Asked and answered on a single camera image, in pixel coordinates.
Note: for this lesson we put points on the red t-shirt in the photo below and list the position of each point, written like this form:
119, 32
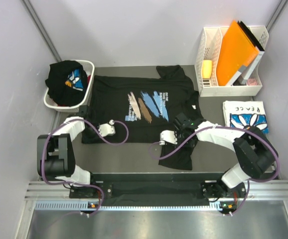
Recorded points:
89, 79

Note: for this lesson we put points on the aluminium frame rail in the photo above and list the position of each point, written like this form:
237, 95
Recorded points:
272, 190

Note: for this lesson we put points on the white laundry basket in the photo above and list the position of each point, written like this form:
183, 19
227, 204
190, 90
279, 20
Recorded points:
89, 68

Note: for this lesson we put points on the folded white daisy t-shirt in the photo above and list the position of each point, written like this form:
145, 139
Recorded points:
241, 114

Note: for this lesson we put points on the black brushstroke print t-shirt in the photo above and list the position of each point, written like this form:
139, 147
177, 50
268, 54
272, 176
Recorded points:
146, 106

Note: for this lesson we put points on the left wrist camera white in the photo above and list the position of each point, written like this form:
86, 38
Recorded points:
107, 129

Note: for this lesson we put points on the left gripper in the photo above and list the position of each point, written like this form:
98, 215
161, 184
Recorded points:
85, 140

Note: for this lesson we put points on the white file organizer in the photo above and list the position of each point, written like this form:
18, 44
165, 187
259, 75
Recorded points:
209, 49

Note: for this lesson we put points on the black daisy print t-shirt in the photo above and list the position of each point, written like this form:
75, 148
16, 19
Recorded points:
67, 83

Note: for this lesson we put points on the white grey binder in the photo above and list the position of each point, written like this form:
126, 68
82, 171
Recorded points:
243, 78

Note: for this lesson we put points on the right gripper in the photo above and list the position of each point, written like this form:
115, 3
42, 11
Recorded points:
191, 145

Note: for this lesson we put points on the orange folder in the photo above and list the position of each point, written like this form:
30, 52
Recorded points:
236, 54

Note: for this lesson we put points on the yellow sponge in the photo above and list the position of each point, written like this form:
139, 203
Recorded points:
206, 70

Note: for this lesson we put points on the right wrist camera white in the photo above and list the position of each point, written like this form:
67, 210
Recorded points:
168, 136

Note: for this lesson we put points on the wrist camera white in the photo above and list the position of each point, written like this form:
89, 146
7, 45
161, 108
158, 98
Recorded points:
168, 136
107, 129

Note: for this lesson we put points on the black folder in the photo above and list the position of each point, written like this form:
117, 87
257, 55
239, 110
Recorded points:
250, 36

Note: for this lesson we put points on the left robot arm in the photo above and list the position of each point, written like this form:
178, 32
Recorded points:
55, 154

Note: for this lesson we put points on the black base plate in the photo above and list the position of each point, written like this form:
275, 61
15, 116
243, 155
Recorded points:
164, 189

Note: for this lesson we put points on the grey cable duct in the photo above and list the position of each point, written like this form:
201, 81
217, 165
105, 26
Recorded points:
88, 206

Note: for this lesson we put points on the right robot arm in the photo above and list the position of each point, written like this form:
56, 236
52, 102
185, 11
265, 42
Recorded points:
254, 152

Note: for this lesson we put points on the pink small item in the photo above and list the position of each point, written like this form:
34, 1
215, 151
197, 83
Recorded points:
252, 82

